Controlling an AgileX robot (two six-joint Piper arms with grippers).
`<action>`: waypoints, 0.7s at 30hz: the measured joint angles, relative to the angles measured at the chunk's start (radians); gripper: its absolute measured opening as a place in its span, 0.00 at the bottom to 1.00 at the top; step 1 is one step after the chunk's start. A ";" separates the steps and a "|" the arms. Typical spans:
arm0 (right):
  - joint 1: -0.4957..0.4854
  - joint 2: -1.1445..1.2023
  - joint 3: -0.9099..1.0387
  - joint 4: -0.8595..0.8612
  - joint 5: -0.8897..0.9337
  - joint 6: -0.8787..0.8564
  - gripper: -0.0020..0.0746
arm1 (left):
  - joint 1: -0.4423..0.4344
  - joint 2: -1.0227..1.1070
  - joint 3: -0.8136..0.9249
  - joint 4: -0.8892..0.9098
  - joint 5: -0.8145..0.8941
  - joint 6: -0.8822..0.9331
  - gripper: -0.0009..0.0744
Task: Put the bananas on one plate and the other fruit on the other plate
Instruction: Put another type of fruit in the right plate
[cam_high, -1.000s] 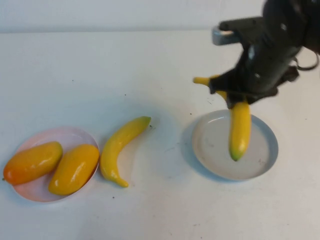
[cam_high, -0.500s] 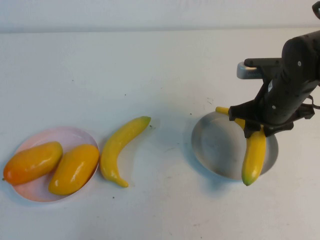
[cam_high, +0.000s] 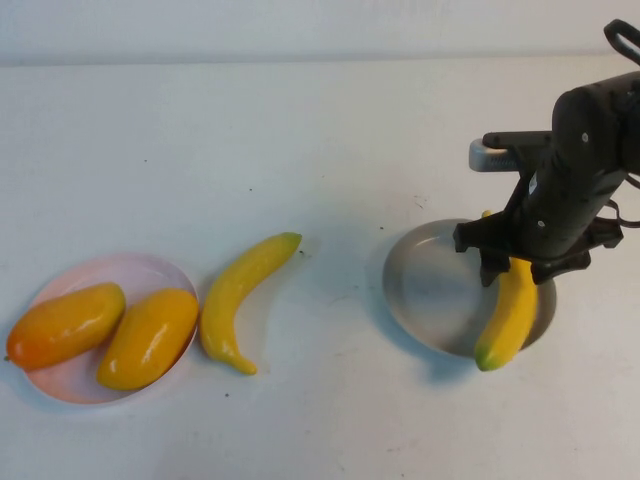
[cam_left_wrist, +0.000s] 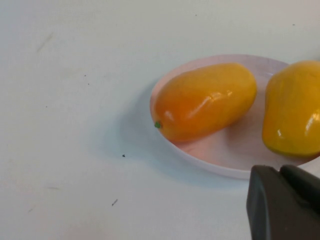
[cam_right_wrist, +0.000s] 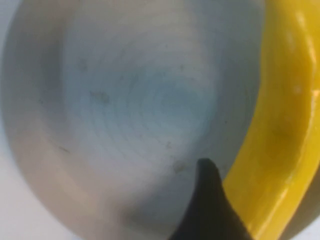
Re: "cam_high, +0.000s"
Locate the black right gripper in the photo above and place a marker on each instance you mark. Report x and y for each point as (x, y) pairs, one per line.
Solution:
(555, 215)

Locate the pink round plate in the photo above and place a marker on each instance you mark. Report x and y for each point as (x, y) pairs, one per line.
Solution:
(145, 272)

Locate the yellow banana hooked stem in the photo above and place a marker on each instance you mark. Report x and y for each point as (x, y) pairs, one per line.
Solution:
(230, 300)

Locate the yellow banana green tip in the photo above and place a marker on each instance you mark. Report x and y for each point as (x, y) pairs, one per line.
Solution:
(510, 320)

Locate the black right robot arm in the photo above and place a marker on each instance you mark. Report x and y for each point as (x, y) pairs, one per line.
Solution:
(600, 115)

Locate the grey-blue round plate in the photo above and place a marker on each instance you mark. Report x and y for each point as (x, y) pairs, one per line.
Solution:
(435, 300)

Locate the mango with orange end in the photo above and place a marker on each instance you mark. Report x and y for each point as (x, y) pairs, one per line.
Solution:
(65, 325)

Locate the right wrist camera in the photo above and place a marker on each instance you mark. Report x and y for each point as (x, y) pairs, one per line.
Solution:
(487, 160)

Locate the yellow mango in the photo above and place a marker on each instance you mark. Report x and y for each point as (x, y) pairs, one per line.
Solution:
(150, 340)

